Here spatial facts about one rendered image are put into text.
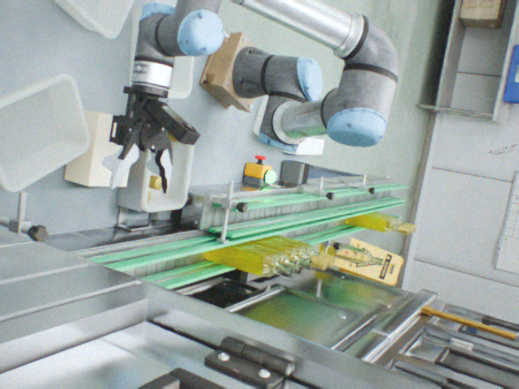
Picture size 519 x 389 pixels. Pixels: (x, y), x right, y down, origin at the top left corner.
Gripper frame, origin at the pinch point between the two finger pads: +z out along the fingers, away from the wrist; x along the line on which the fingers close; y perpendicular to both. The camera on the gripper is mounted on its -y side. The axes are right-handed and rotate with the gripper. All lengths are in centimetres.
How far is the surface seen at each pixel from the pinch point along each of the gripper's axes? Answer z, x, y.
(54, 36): -28.2, 3.7, 26.7
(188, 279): 21.7, -31.1, 8.9
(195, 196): 2.2, -42.2, 19.2
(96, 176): -0.8, -7.4, 20.7
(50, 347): 7, 53, -42
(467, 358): 34, -83, -51
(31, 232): 7.7, 21.4, 2.8
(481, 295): 102, -651, 25
